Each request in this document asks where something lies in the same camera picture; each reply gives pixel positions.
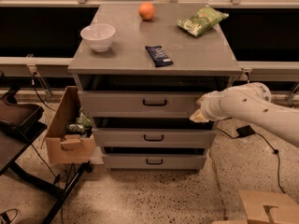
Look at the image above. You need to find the grey top drawer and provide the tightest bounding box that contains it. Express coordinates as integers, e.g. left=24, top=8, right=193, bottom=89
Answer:
left=78, top=91, right=202, bottom=119

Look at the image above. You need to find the grey drawer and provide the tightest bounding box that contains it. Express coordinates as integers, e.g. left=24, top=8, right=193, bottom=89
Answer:
left=78, top=91, right=202, bottom=119
left=93, top=118, right=216, bottom=148
left=103, top=147, right=206, bottom=170

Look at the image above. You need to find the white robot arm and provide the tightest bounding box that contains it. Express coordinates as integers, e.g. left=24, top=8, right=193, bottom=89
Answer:
left=190, top=82, right=299, bottom=147

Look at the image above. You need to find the grey drawer cabinet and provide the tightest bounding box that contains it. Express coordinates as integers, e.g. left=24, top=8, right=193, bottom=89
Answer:
left=67, top=2, right=242, bottom=173

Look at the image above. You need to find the grey bottom drawer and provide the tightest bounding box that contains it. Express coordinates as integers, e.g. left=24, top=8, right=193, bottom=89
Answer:
left=103, top=147, right=206, bottom=170

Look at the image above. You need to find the grey middle drawer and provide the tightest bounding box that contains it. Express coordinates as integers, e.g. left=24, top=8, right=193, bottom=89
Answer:
left=93, top=118, right=216, bottom=148

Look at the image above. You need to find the black power adapter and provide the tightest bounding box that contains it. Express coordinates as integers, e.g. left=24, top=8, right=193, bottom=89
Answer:
left=236, top=125, right=255, bottom=138

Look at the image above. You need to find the dark blue snack bar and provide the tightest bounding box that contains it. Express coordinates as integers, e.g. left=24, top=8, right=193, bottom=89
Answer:
left=145, top=46, right=173, bottom=67

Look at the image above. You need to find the green chip bag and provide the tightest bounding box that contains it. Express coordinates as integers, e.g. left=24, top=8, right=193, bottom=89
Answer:
left=178, top=6, right=229, bottom=37

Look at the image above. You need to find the cardboard box bottom right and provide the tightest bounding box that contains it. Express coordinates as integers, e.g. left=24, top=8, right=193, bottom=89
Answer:
left=211, top=189, right=299, bottom=224

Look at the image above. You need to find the orange fruit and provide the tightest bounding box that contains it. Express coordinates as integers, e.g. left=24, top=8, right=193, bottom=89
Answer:
left=138, top=2, right=155, bottom=21

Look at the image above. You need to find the white ceramic bowl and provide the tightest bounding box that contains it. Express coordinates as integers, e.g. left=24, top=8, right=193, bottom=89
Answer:
left=80, top=23, right=116, bottom=52

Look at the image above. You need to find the open cardboard box left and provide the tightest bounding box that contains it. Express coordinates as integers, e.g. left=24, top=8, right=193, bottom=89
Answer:
left=45, top=86, right=95, bottom=164

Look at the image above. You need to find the brown black bag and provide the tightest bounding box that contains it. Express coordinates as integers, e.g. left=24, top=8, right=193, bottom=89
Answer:
left=0, top=94, right=44, bottom=133

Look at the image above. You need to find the black folding table left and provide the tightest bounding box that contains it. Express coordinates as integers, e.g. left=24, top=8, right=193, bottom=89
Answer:
left=0, top=120, right=93, bottom=224

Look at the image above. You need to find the shoe at bottom left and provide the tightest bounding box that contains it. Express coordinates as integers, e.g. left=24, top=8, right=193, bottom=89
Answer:
left=0, top=208, right=20, bottom=224

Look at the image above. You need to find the black top drawer handle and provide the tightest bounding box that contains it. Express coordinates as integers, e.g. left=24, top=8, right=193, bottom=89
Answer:
left=142, top=99, right=167, bottom=106

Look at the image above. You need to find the black drawer handle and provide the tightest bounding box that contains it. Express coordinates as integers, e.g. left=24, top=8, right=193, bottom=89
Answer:
left=142, top=99, right=167, bottom=106
left=143, top=134, right=164, bottom=142
left=146, top=159, right=164, bottom=165

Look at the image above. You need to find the black middle drawer handle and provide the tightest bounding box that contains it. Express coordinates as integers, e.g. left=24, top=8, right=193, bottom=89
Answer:
left=143, top=134, right=164, bottom=142

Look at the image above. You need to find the black adapter cable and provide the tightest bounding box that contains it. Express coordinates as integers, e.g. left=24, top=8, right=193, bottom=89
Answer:
left=216, top=127, right=286, bottom=194

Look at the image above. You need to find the black bottom drawer handle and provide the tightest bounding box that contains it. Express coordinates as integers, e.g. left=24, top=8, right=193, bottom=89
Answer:
left=146, top=159, right=164, bottom=165

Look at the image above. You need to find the black cable left wall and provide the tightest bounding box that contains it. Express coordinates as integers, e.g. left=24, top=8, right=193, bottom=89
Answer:
left=30, top=71, right=58, bottom=112

